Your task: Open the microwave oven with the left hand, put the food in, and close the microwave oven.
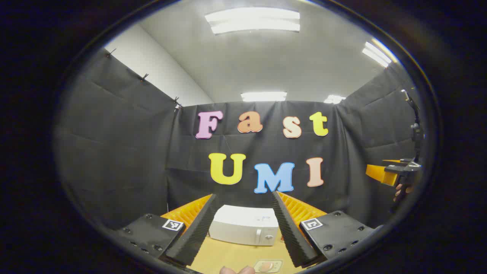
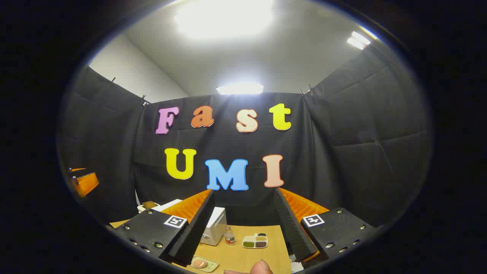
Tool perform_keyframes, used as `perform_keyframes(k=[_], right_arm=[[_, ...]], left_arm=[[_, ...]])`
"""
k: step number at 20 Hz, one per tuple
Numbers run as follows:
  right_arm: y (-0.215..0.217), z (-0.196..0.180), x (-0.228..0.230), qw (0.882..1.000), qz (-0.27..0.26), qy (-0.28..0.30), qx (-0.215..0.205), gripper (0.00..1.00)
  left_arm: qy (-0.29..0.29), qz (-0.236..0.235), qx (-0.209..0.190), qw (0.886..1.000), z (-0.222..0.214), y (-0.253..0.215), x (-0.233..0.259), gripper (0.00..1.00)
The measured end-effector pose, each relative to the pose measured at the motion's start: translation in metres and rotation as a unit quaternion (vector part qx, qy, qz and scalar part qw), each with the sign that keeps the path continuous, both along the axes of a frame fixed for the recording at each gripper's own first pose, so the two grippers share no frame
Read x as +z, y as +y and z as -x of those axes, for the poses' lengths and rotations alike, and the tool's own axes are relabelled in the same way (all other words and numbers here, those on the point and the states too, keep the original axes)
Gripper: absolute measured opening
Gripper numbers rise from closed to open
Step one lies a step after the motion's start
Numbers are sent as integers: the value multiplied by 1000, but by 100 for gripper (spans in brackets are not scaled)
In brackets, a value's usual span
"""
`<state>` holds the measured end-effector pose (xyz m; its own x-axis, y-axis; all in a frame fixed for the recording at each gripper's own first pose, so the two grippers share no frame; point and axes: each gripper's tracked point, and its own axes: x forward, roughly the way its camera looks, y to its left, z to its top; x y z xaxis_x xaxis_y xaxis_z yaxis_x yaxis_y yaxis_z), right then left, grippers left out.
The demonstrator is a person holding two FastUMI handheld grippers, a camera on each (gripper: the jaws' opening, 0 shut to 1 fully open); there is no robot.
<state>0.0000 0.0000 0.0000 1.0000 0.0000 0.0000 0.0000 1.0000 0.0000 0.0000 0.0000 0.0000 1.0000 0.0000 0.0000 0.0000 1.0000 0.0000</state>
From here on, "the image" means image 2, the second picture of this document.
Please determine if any white toaster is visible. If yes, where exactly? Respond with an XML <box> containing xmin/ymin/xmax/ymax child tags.
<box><xmin>137</xmin><ymin>201</ymin><xmax>160</xmax><ymax>213</ymax></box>

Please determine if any white divided dish of beans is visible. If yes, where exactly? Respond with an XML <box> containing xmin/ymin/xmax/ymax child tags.
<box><xmin>242</xmin><ymin>233</ymin><xmax>269</xmax><ymax>249</ymax></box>

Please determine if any pale square tray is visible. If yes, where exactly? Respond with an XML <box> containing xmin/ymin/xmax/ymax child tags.
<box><xmin>189</xmin><ymin>256</ymin><xmax>219</xmax><ymax>273</ymax></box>

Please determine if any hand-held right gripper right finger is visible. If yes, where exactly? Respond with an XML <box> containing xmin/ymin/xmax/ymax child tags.
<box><xmin>274</xmin><ymin>187</ymin><xmax>377</xmax><ymax>263</ymax></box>

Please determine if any black backdrop cloth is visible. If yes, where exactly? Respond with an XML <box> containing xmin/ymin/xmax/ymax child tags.
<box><xmin>57</xmin><ymin>46</ymin><xmax>432</xmax><ymax>229</ymax></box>

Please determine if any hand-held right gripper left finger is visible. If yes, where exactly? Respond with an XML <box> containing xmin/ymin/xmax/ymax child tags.
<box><xmin>114</xmin><ymin>189</ymin><xmax>216</xmax><ymax>267</ymax></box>

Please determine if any white microwave oven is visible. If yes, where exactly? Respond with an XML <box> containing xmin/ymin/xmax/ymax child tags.
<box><xmin>158</xmin><ymin>199</ymin><xmax>228</xmax><ymax>246</ymax></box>

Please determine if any long ceiling light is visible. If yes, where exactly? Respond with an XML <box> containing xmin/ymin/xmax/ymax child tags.
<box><xmin>216</xmin><ymin>83</ymin><xmax>264</xmax><ymax>95</ymax></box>

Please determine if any small ceiling light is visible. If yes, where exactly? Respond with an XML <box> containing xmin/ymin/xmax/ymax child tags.
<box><xmin>347</xmin><ymin>31</ymin><xmax>371</xmax><ymax>50</ymax></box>

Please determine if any large ceiling light panel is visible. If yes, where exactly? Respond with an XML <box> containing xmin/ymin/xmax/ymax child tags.
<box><xmin>175</xmin><ymin>0</ymin><xmax>274</xmax><ymax>38</ymax></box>

